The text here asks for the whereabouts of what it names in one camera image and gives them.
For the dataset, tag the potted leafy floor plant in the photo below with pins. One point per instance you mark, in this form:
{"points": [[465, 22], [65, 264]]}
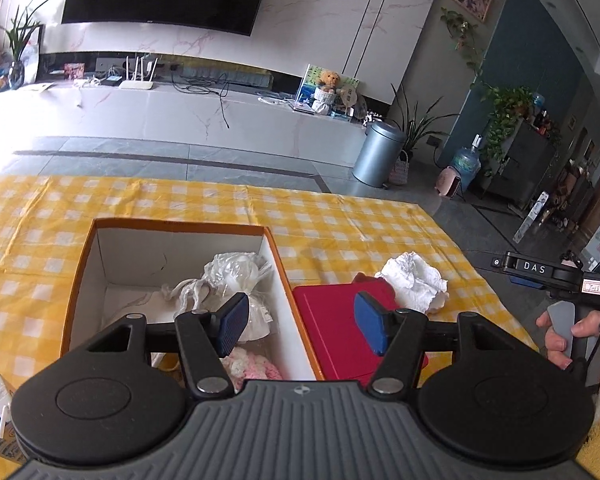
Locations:
{"points": [[416, 125]]}

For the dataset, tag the yellow checkered tablecloth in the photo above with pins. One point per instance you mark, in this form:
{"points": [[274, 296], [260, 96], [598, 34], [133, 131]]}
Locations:
{"points": [[321, 238]]}

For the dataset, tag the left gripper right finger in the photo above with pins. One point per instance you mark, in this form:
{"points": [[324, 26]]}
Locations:
{"points": [[476, 389]]}

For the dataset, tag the dark cabinet with plant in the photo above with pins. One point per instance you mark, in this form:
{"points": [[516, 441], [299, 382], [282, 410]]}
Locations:
{"points": [[521, 142]]}

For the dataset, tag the orange-rimmed white cardboard box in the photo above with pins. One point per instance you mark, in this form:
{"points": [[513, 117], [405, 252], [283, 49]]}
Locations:
{"points": [[126, 263]]}

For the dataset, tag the pink fluffy soft item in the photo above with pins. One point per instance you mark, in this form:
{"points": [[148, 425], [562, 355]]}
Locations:
{"points": [[242, 365]]}

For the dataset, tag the green plant in glass vase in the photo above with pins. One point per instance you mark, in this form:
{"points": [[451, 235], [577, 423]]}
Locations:
{"points": [[22, 26]]}

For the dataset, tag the white wifi router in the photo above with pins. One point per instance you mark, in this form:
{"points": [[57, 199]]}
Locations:
{"points": [[140, 73]]}

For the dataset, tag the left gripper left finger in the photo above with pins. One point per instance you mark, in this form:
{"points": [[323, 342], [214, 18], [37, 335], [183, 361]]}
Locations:
{"points": [[128, 389]]}

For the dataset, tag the small pink photo card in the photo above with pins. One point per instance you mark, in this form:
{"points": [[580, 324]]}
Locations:
{"points": [[74, 71]]}

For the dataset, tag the white marble tv console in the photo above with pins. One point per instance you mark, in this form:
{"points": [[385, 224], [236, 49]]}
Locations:
{"points": [[237, 121]]}

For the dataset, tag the person's right hand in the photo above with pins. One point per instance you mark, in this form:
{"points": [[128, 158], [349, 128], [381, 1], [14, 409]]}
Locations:
{"points": [[556, 346]]}

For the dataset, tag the pink small stool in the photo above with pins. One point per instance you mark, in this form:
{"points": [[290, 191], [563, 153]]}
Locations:
{"points": [[447, 182]]}

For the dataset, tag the blue water bottle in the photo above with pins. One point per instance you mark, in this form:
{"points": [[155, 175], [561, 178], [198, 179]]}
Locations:
{"points": [[467, 163]]}

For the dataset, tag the white towel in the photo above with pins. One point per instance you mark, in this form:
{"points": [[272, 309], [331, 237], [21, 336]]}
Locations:
{"points": [[416, 285]]}

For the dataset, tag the hanging green vine plant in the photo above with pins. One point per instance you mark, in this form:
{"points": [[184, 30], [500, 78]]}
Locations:
{"points": [[463, 33]]}

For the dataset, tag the brown teddy bear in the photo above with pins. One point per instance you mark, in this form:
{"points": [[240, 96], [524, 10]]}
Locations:
{"points": [[325, 92]]}

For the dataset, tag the grey metal trash can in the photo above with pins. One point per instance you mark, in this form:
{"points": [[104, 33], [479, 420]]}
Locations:
{"points": [[378, 154]]}

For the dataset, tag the white plastic bag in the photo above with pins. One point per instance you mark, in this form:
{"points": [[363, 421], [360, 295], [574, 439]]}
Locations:
{"points": [[224, 276]]}

